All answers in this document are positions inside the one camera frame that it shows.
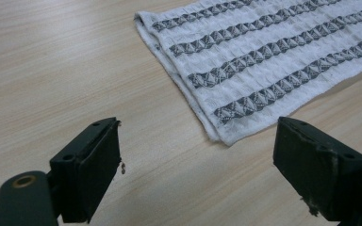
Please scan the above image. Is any white grey-striped towel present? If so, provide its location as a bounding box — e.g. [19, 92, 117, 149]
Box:
[133, 0, 362, 147]

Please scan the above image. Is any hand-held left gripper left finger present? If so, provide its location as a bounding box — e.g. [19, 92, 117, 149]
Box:
[49, 117, 123, 224]

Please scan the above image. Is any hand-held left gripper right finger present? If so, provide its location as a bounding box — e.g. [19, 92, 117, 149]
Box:
[272, 116, 362, 222]

